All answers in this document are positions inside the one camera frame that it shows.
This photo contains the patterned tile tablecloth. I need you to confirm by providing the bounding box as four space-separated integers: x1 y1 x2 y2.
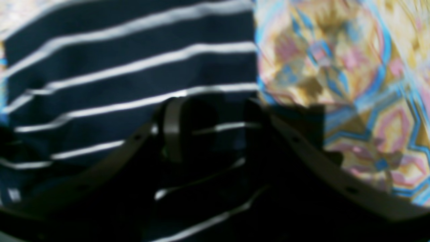
1 0 429 207

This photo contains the right gripper white right finger image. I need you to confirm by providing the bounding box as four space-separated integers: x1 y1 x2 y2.
244 98 429 222

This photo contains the navy white striped T-shirt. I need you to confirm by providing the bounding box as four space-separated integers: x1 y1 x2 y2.
1 0 267 242

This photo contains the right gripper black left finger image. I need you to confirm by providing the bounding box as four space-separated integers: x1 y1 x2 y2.
1 97 191 222

